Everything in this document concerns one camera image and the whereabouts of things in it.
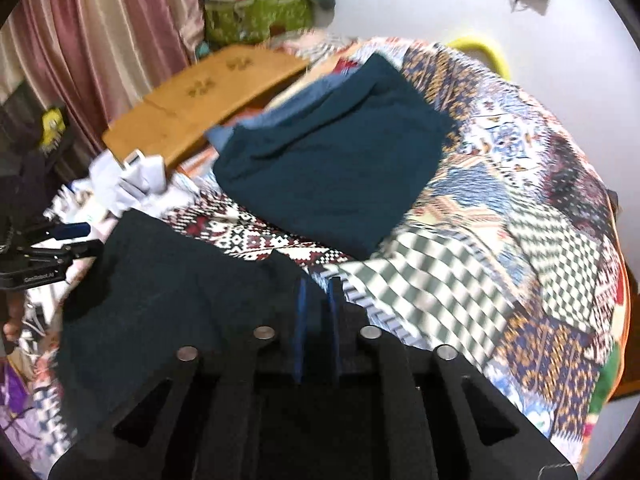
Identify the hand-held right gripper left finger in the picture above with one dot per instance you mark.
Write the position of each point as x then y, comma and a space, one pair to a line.
300, 332

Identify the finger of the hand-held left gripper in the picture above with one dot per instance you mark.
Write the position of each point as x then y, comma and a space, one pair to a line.
75, 251
67, 230

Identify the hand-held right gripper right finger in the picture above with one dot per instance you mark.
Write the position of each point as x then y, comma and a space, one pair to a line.
333, 332

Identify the dark navy pants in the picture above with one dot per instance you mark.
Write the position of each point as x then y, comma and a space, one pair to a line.
165, 300

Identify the folded teal pants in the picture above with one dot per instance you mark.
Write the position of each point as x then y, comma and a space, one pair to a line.
330, 160

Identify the person's left hand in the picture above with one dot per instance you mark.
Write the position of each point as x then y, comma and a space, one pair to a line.
11, 320

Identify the crumpled white cloth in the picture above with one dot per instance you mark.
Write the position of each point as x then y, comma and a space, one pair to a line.
132, 182

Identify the black shirt yellow print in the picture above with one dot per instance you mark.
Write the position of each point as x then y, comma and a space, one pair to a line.
45, 132

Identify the purple printed cloth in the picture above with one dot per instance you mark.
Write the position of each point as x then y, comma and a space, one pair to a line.
20, 410

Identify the pink curtain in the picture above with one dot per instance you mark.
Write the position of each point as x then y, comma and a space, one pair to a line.
100, 30

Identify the folded light blue garment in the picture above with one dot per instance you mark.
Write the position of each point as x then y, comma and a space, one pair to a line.
295, 102

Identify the patchwork printed blanket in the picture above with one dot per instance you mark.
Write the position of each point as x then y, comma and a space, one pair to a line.
500, 170

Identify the green cloth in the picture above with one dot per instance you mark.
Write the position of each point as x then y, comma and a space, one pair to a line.
607, 377

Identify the green patterned bag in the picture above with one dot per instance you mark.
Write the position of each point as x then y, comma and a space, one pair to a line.
255, 17

